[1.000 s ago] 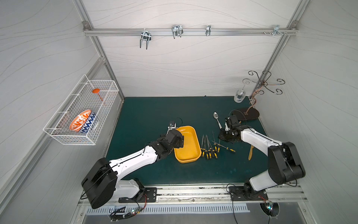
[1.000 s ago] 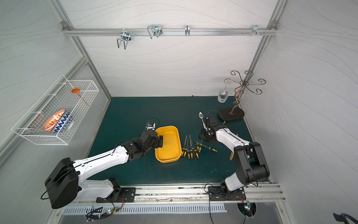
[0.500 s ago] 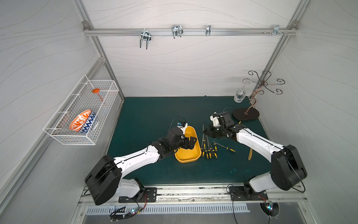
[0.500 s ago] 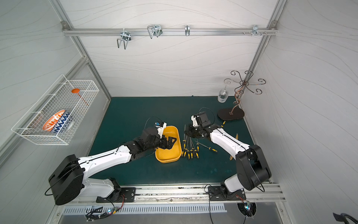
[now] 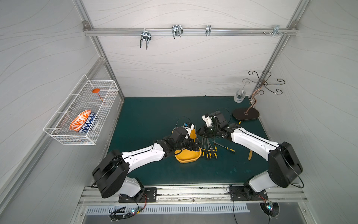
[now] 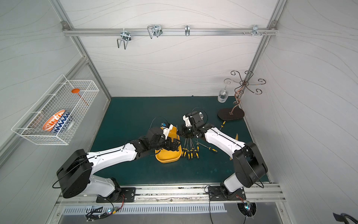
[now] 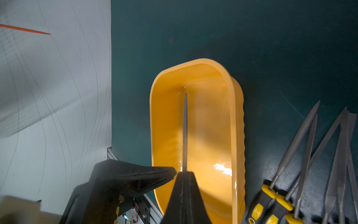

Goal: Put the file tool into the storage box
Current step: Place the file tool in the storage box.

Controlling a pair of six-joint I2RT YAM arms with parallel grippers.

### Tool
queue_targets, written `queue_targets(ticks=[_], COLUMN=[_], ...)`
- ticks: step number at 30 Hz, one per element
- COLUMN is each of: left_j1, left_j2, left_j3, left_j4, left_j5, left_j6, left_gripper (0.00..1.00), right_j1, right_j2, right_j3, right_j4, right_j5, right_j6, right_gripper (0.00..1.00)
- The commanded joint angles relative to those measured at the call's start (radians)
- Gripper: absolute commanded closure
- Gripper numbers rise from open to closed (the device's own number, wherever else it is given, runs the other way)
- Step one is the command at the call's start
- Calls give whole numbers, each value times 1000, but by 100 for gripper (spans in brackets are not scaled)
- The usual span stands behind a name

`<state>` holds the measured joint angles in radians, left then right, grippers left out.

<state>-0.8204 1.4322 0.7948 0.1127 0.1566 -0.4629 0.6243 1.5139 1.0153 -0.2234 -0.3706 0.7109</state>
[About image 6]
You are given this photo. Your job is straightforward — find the yellow plastic storage tray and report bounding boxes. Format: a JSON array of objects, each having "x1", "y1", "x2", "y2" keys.
[{"x1": 155, "y1": 127, "x2": 182, "y2": 163}]

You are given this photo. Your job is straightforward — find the yellow black angled file tool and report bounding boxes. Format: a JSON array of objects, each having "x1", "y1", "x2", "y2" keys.
[{"x1": 197, "y1": 142, "x2": 218, "y2": 153}]

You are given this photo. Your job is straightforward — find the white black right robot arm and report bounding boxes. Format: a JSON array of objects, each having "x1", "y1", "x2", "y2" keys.
[{"x1": 179, "y1": 111, "x2": 268, "y2": 194}]

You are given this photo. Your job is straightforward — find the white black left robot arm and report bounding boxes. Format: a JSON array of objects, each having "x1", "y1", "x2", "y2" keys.
[{"x1": 56, "y1": 125, "x2": 180, "y2": 202}]

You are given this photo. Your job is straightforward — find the brown metal cup tree stand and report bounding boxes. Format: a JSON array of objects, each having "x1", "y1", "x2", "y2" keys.
[{"x1": 217, "y1": 71, "x2": 267, "y2": 122}]

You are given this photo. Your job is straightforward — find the clear glass cup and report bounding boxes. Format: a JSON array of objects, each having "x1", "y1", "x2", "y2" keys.
[{"x1": 218, "y1": 86, "x2": 229, "y2": 103}]

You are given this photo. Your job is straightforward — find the blue white patterned bowl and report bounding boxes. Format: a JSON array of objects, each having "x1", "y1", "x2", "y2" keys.
[{"x1": 51, "y1": 111, "x2": 72, "y2": 133}]

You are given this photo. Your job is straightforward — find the orange ladle in basket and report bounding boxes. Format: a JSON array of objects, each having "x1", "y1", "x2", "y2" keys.
[{"x1": 71, "y1": 88, "x2": 89, "y2": 106}]

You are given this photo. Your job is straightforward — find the small metal hook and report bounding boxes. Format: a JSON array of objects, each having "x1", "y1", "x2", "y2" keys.
[{"x1": 185, "y1": 25, "x2": 190, "y2": 36}]

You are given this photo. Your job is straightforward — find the orange white patterned bowl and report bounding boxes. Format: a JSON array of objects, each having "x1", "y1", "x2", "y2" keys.
[{"x1": 42, "y1": 110, "x2": 66, "y2": 132}]

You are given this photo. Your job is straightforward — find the metal double hook middle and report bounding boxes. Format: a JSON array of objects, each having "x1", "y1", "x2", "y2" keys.
[{"x1": 147, "y1": 25, "x2": 163, "y2": 39}]

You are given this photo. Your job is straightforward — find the metal double hook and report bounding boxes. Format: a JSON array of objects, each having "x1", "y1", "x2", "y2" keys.
[
  {"x1": 117, "y1": 29, "x2": 131, "y2": 49},
  {"x1": 147, "y1": 25, "x2": 163, "y2": 39}
]

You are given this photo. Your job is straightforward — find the metal double hook left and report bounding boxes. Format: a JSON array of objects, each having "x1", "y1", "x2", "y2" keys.
[{"x1": 117, "y1": 29, "x2": 131, "y2": 49}]

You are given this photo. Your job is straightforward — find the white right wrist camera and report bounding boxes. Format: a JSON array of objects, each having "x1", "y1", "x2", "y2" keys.
[{"x1": 183, "y1": 115, "x2": 192, "y2": 127}]

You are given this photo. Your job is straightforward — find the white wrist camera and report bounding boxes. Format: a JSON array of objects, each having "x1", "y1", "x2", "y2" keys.
[
  {"x1": 183, "y1": 115, "x2": 192, "y2": 127},
  {"x1": 162, "y1": 124, "x2": 173, "y2": 140}
]

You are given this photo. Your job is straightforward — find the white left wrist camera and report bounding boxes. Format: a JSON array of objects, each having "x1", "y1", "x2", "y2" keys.
[{"x1": 162, "y1": 124, "x2": 173, "y2": 140}]

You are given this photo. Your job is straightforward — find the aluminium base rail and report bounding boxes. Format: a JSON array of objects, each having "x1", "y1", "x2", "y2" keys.
[{"x1": 55, "y1": 183, "x2": 286, "y2": 206}]

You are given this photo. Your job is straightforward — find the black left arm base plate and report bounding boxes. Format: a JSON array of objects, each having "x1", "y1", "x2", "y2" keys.
[{"x1": 96, "y1": 187, "x2": 136, "y2": 203}]

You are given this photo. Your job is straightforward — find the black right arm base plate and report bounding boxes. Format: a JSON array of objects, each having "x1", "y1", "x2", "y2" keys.
[{"x1": 204, "y1": 185, "x2": 246, "y2": 201}]

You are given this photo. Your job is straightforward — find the black cable bundle with led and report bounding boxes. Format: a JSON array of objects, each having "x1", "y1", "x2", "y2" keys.
[{"x1": 85, "y1": 205, "x2": 121, "y2": 221}]

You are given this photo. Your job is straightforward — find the white wire wall basket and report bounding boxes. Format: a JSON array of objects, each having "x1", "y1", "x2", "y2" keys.
[{"x1": 11, "y1": 75, "x2": 99, "y2": 145}]

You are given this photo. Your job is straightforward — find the metal hook bracket right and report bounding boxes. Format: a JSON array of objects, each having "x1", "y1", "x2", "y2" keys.
[{"x1": 242, "y1": 25, "x2": 267, "y2": 36}]

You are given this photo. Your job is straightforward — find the aluminium top cross rail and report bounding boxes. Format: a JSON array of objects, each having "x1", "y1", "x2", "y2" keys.
[{"x1": 63, "y1": 27, "x2": 278, "y2": 37}]

